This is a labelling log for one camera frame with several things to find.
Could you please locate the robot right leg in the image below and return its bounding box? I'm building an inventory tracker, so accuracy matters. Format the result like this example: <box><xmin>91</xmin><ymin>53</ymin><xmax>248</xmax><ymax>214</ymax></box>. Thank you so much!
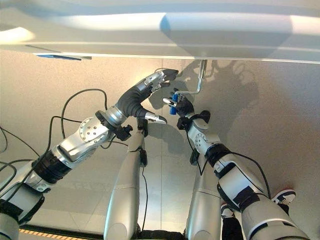
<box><xmin>184</xmin><ymin>149</ymin><xmax>224</xmax><ymax>240</ymax></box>

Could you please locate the blue label on bed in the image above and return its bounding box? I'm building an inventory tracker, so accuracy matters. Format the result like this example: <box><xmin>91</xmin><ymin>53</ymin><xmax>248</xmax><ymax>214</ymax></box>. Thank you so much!
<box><xmin>37</xmin><ymin>54</ymin><xmax>83</xmax><ymax>61</ymax></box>

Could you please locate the black leg cable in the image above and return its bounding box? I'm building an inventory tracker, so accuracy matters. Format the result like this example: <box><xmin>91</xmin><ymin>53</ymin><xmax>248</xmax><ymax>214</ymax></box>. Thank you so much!
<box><xmin>139</xmin><ymin>166</ymin><xmax>149</xmax><ymax>232</ymax></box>

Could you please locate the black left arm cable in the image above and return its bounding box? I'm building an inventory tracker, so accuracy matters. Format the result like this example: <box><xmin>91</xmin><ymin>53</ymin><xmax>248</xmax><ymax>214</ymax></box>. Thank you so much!
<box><xmin>48</xmin><ymin>88</ymin><xmax>109</xmax><ymax>141</ymax></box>

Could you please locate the robot leg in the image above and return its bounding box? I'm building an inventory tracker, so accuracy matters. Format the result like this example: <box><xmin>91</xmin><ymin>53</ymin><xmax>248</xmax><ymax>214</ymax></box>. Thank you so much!
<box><xmin>103</xmin><ymin>116</ymin><xmax>149</xmax><ymax>240</ymax></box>
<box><xmin>184</xmin><ymin>149</ymin><xmax>224</xmax><ymax>240</ymax></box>

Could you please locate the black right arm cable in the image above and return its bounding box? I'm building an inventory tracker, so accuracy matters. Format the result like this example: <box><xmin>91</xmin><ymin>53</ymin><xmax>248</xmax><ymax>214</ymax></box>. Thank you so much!
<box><xmin>229</xmin><ymin>151</ymin><xmax>273</xmax><ymax>200</ymax></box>

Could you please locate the silver crank with blue grip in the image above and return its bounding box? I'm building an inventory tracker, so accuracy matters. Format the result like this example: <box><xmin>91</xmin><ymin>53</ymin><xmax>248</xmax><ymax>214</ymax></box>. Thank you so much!
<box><xmin>169</xmin><ymin>59</ymin><xmax>208</xmax><ymax>115</ymax></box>

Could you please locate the yellow black hazard strip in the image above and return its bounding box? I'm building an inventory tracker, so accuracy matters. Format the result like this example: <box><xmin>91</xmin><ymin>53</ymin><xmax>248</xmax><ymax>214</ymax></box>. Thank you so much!
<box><xmin>18</xmin><ymin>228</ymin><xmax>105</xmax><ymax>240</ymax></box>

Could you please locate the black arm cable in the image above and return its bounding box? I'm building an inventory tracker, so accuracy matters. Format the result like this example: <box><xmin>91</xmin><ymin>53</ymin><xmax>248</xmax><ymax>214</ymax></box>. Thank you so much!
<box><xmin>229</xmin><ymin>151</ymin><xmax>273</xmax><ymax>200</ymax></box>
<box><xmin>48</xmin><ymin>88</ymin><xmax>109</xmax><ymax>141</ymax></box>

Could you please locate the robot left leg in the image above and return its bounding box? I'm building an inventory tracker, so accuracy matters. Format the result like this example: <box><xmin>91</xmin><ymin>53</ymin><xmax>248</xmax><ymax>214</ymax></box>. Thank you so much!
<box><xmin>103</xmin><ymin>116</ymin><xmax>149</xmax><ymax>240</ymax></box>

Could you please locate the person's white dark shoe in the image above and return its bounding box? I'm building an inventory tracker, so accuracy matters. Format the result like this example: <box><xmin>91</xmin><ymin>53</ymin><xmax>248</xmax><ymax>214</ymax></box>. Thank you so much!
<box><xmin>271</xmin><ymin>189</ymin><xmax>297</xmax><ymax>215</ymax></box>
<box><xmin>220</xmin><ymin>203</ymin><xmax>236</xmax><ymax>219</ymax></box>

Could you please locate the person's leg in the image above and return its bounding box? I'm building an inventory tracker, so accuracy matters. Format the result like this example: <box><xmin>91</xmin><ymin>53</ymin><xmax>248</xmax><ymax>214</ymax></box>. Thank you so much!
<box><xmin>221</xmin><ymin>216</ymin><xmax>245</xmax><ymax>240</ymax></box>

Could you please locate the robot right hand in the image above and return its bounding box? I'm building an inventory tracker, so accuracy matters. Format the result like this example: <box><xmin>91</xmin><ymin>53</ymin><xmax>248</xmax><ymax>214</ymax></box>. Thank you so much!
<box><xmin>162</xmin><ymin>88</ymin><xmax>195</xmax><ymax>118</ymax></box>

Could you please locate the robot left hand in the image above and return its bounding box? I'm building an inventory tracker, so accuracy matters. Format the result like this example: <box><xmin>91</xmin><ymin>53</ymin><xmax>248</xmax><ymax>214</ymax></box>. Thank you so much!
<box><xmin>106</xmin><ymin>69</ymin><xmax>180</xmax><ymax>126</ymax></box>

